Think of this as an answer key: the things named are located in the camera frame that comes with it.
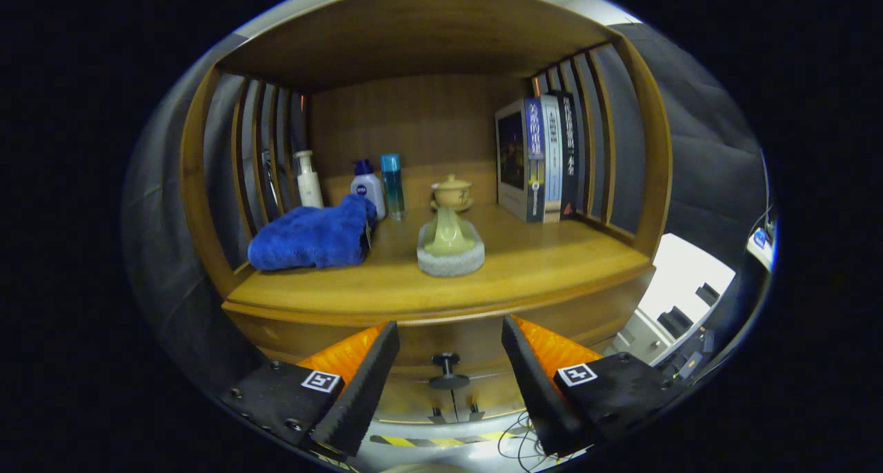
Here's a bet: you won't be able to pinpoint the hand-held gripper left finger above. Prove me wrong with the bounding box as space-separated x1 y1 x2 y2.
219 321 401 458

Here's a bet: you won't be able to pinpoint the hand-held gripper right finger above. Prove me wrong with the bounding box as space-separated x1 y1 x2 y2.
501 314 691 458

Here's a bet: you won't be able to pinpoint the wooden drawer with black knob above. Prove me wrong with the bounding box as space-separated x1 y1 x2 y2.
231 270 656 391

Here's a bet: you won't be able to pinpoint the pale green scrubber with grey base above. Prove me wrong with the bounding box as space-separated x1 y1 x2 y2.
417 205 486 278

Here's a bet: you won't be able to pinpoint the wooden countertop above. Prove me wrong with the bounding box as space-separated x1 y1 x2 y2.
222 203 656 325

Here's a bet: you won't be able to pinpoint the white drawer unit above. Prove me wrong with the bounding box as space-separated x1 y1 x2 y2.
611 233 737 367

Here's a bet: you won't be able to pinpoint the wooden cabinet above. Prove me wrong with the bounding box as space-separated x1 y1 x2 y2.
179 0 673 425

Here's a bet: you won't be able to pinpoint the yellow black floor tape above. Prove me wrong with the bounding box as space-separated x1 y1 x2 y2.
369 428 518 450

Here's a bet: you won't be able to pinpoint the black electronic box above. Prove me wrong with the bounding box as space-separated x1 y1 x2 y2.
662 328 718 384

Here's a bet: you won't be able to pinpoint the blue towel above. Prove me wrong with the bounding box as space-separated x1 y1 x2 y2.
248 194 378 272

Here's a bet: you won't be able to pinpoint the white bottle with blue cap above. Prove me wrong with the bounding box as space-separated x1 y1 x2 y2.
350 159 386 221

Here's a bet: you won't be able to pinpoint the teal bottle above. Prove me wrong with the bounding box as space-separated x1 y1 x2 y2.
380 153 406 221

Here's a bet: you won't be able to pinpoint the white pump bottle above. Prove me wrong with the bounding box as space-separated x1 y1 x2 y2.
293 150 324 210

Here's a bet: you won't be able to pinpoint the beige lidded tea cup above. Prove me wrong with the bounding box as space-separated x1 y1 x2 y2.
430 174 475 213

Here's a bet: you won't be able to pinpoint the book with purple spine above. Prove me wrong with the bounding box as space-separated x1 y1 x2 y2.
495 98 546 223

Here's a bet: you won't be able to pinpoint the book with pale blue spine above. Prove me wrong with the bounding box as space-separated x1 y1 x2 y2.
539 94 563 223

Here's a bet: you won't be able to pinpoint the book with black spine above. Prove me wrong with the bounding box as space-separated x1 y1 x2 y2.
555 90 580 219

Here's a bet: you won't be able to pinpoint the white side desk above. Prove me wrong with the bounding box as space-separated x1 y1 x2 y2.
745 214 779 274

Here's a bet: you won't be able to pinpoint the black floor cables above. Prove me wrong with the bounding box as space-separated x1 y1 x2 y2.
497 411 553 472

